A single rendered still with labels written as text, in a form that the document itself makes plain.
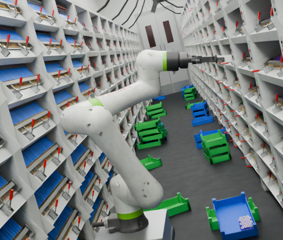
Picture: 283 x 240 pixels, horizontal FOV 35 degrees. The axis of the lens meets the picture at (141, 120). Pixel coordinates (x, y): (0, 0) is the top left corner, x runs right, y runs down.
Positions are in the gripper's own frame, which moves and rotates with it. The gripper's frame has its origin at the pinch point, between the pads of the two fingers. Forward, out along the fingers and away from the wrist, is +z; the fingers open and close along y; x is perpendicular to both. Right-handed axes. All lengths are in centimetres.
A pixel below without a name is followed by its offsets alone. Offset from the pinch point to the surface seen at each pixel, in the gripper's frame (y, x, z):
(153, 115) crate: -586, -109, -54
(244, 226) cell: -34, -94, 14
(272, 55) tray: -29.9, -0.2, 28.3
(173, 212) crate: -94, -107, -25
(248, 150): -169, -81, 41
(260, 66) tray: -30.0, -5.4, 22.5
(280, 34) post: 34.8, 8.8, 16.6
